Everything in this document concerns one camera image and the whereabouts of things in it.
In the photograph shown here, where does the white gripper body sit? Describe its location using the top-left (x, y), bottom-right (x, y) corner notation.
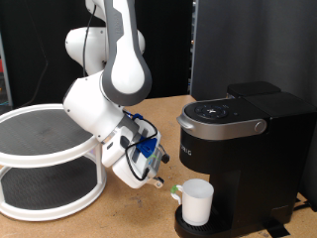
top-left (111, 129), bottom-right (163, 190)

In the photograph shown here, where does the thin black hanging cable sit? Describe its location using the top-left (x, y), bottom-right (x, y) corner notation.
top-left (16, 13), bottom-right (50, 108)

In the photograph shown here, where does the black backdrop curtain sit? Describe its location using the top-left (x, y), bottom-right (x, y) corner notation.
top-left (0, 0), bottom-right (196, 110)

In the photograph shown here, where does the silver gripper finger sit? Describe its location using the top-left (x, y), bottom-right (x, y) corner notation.
top-left (158, 144), bottom-right (171, 165)
top-left (147, 177), bottom-right (165, 188)

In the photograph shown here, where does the metal frame post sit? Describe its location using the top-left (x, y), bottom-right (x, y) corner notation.
top-left (188, 0), bottom-right (199, 97)

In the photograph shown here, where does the white two-tier turntable shelf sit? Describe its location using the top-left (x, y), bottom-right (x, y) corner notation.
top-left (0, 103), bottom-right (108, 222)

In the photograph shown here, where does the black tape strip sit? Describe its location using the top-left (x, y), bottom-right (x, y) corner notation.
top-left (264, 220), bottom-right (291, 238)

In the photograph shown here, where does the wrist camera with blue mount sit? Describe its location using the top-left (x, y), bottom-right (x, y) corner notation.
top-left (126, 113), bottom-right (162, 177)

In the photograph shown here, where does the black Keurig coffee machine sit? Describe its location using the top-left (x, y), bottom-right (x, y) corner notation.
top-left (173, 80), bottom-right (317, 238)

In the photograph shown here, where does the black power cord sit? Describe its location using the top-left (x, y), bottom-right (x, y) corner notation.
top-left (292, 199), bottom-right (313, 212)

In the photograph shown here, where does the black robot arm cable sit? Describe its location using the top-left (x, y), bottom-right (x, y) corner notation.
top-left (82, 4), bottom-right (159, 181)

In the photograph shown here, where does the gray partition panel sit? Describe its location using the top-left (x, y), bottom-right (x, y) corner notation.
top-left (192, 0), bottom-right (317, 212)

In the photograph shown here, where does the white mug with green tag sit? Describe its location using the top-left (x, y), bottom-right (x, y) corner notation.
top-left (169, 178), bottom-right (215, 227)

